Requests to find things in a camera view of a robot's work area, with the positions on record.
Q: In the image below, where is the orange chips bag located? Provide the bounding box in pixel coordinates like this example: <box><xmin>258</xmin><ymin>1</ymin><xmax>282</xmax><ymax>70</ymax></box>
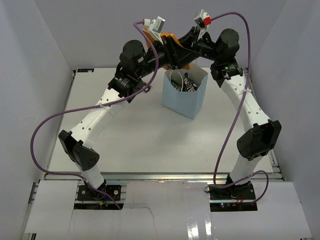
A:
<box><xmin>141</xmin><ymin>27</ymin><xmax>193</xmax><ymax>71</ymax></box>

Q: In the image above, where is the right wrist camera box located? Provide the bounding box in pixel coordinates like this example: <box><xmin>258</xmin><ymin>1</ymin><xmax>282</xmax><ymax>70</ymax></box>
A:
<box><xmin>194</xmin><ymin>9</ymin><xmax>212</xmax><ymax>40</ymax></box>

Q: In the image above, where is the aluminium table frame rail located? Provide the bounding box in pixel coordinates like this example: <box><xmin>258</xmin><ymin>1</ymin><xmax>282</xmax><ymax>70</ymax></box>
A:
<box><xmin>45</xmin><ymin>172</ymin><xmax>282</xmax><ymax>183</ymax></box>

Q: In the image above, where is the light blue paper bag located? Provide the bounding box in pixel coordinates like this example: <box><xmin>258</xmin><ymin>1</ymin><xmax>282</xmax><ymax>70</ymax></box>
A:
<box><xmin>161</xmin><ymin>63</ymin><xmax>208</xmax><ymax>120</ymax></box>

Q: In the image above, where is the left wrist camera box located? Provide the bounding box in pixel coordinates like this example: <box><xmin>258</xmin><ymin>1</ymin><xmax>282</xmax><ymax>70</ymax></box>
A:
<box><xmin>143</xmin><ymin>16</ymin><xmax>165</xmax><ymax>45</ymax></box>

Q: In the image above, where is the left corner label sticker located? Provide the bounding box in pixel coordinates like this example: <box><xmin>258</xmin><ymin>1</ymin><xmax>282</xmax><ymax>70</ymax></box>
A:
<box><xmin>76</xmin><ymin>68</ymin><xmax>95</xmax><ymax>73</ymax></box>

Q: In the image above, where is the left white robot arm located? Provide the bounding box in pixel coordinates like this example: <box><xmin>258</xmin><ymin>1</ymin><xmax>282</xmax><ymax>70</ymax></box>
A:
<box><xmin>58</xmin><ymin>35</ymin><xmax>201</xmax><ymax>200</ymax></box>

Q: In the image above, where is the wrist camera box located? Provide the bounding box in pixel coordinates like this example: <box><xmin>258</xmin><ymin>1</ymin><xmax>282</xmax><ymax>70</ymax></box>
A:
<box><xmin>194</xmin><ymin>9</ymin><xmax>212</xmax><ymax>40</ymax></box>
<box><xmin>143</xmin><ymin>16</ymin><xmax>165</xmax><ymax>45</ymax></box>

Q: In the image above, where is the blue snack bag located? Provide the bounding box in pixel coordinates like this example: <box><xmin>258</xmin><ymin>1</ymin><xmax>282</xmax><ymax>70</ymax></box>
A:
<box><xmin>182</xmin><ymin>72</ymin><xmax>198</xmax><ymax>92</ymax></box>

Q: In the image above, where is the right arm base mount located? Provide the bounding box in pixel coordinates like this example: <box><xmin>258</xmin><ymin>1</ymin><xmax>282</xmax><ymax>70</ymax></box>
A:
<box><xmin>204</xmin><ymin>183</ymin><xmax>258</xmax><ymax>213</ymax></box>

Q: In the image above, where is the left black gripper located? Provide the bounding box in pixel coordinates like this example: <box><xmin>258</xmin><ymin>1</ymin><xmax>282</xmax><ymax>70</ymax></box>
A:
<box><xmin>135</xmin><ymin>35</ymin><xmax>200</xmax><ymax>79</ymax></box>

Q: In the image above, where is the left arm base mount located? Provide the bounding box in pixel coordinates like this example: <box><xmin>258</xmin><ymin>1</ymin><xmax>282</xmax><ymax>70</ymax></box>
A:
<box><xmin>75</xmin><ymin>184</ymin><xmax>122</xmax><ymax>210</ymax></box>

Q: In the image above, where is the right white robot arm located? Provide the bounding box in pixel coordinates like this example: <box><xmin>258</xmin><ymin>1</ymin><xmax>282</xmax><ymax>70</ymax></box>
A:
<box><xmin>179</xmin><ymin>26</ymin><xmax>282</xmax><ymax>200</ymax></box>

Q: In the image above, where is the green Fox's tea candy bag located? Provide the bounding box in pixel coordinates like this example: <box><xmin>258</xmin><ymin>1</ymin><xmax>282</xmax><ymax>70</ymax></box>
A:
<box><xmin>170</xmin><ymin>79</ymin><xmax>183</xmax><ymax>92</ymax></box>

